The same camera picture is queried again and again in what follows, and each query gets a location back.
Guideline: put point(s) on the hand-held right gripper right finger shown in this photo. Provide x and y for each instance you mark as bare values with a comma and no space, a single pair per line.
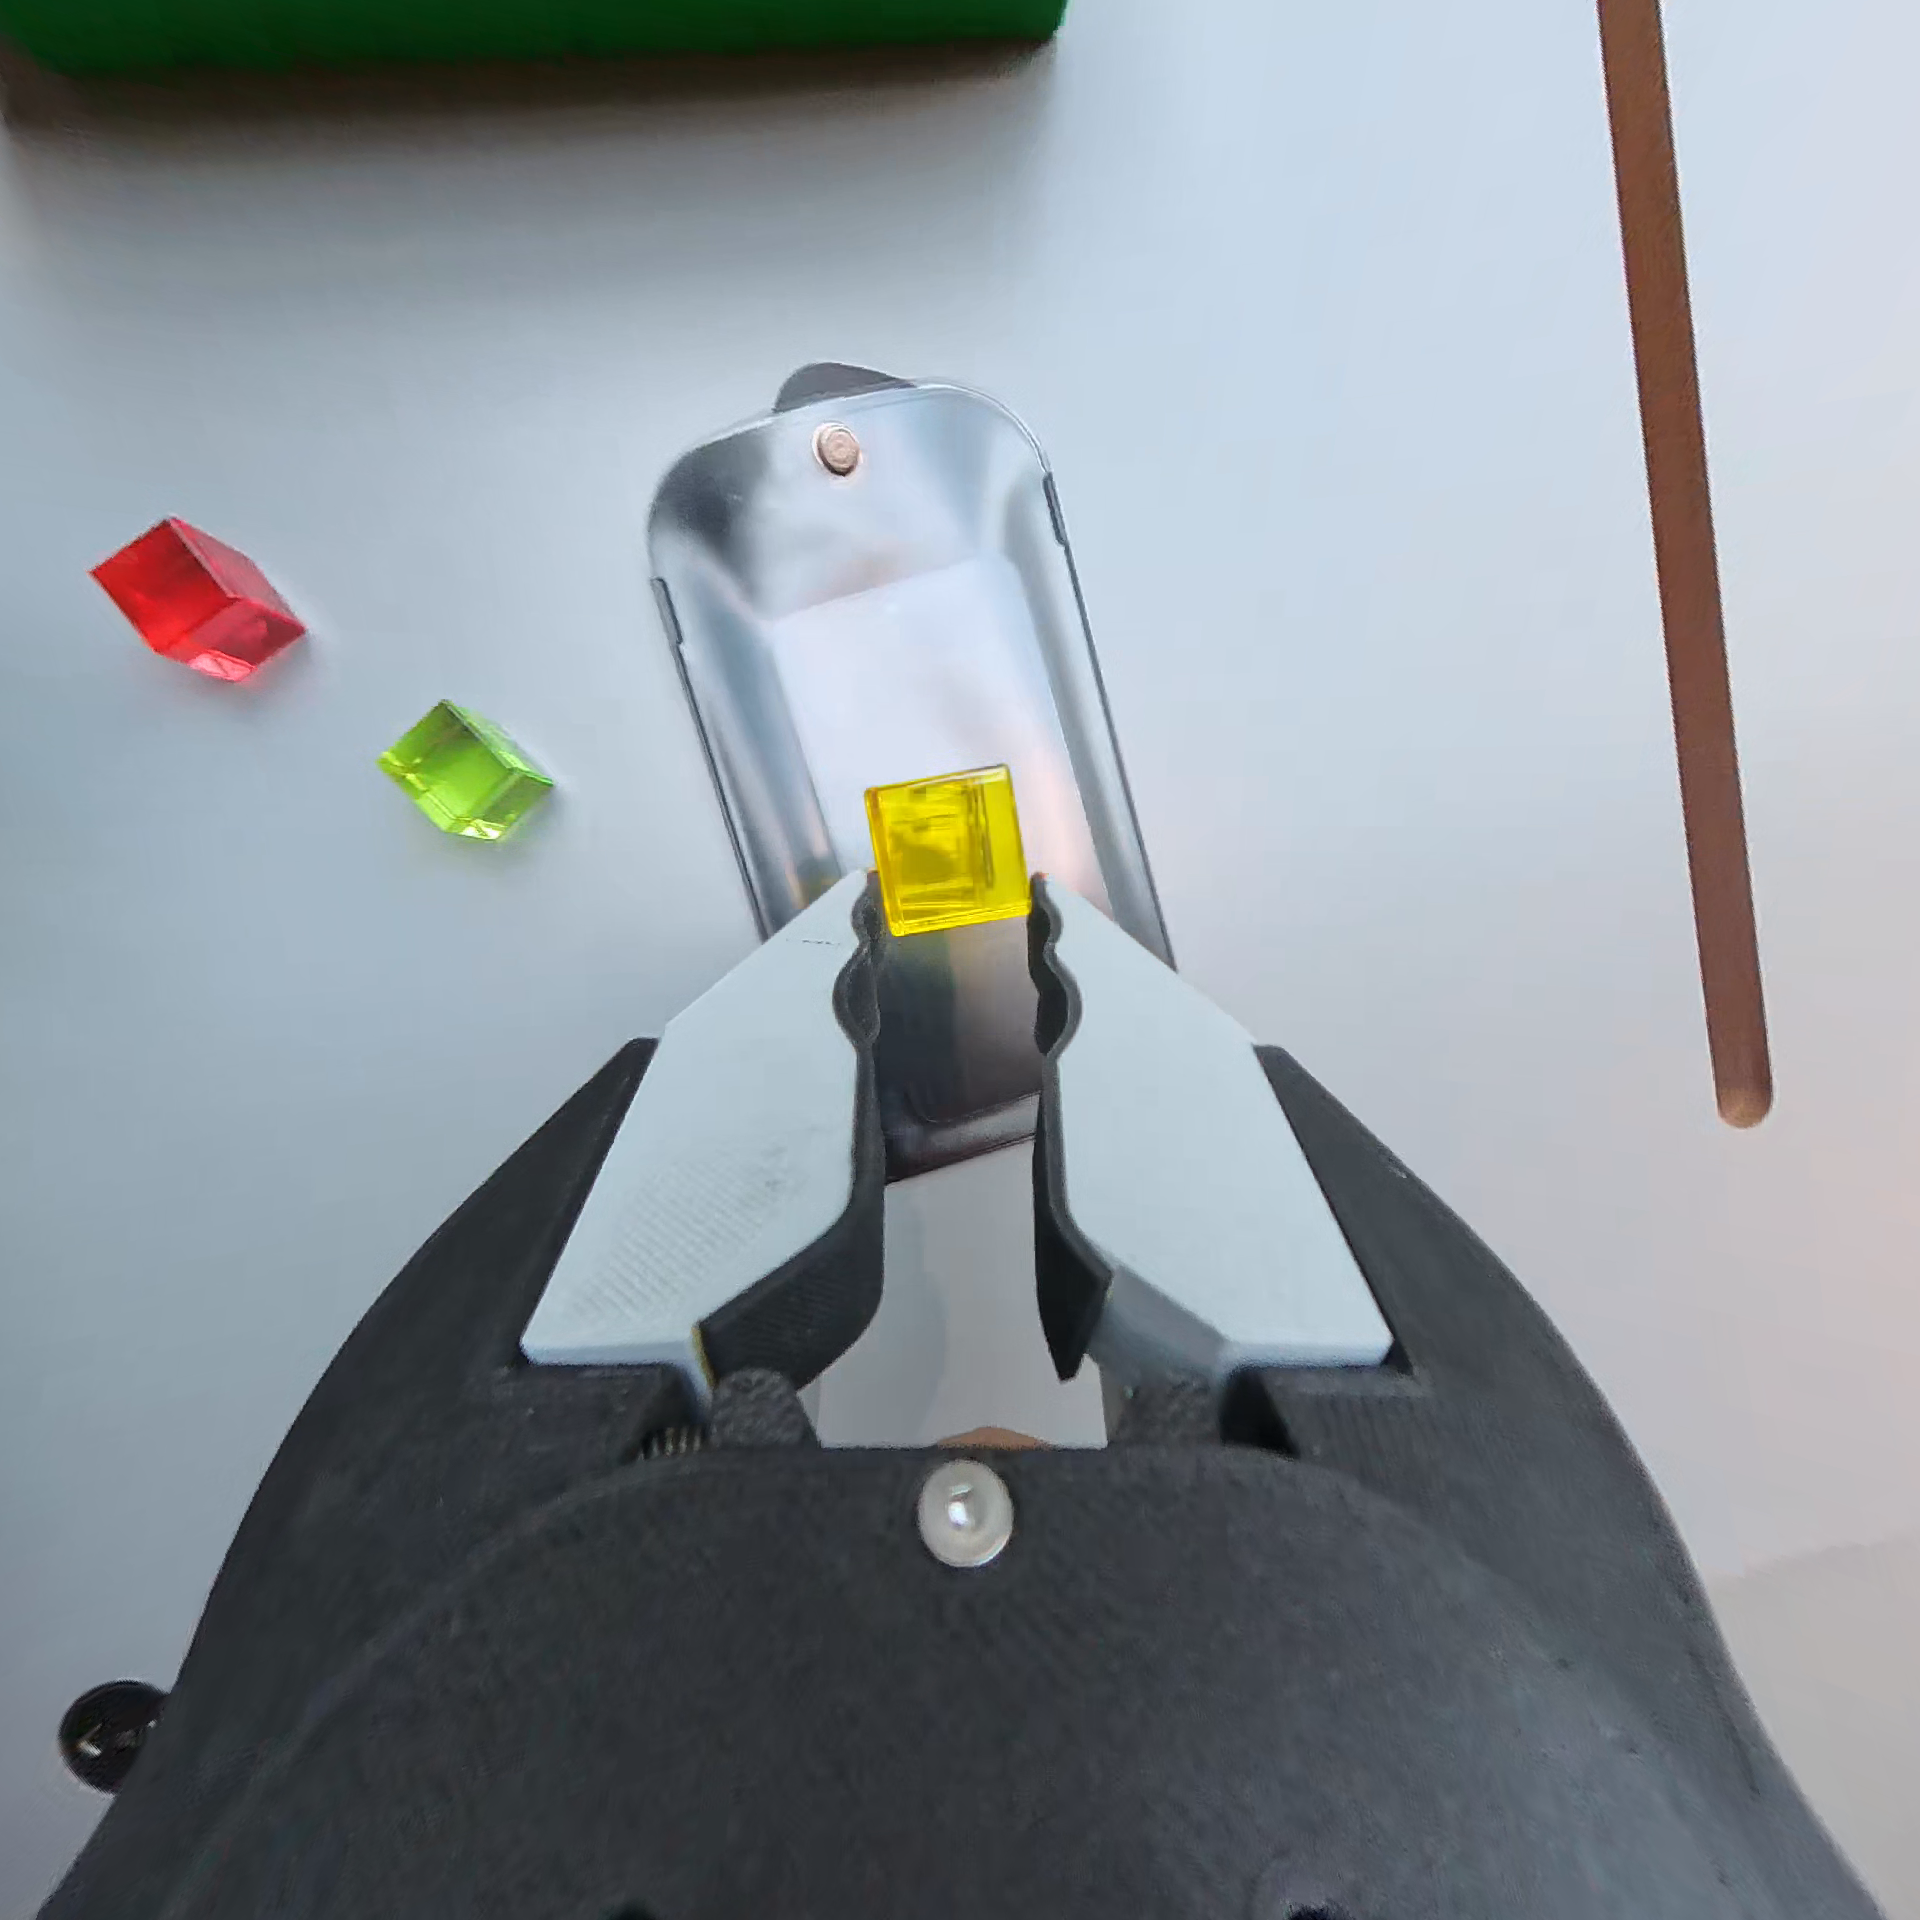
1200,1185

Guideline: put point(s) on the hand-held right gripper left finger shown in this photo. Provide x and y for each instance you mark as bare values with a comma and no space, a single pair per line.
722,1171

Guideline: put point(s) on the yellow transparent cube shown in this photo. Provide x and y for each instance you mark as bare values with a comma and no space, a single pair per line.
949,854

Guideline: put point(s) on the shiny metal tray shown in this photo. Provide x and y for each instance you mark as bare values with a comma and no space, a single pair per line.
902,601

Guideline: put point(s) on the green transparent cube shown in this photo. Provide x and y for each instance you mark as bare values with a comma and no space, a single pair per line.
464,774

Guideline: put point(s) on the red transparent cube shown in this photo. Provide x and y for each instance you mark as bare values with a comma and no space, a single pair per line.
196,601

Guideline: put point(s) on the long brown wooden rod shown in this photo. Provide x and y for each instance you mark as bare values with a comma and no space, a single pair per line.
1675,524

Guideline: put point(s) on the black round knob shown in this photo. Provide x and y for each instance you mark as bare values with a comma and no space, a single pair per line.
109,1735

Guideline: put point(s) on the green box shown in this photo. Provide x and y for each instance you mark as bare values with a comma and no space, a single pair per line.
524,29

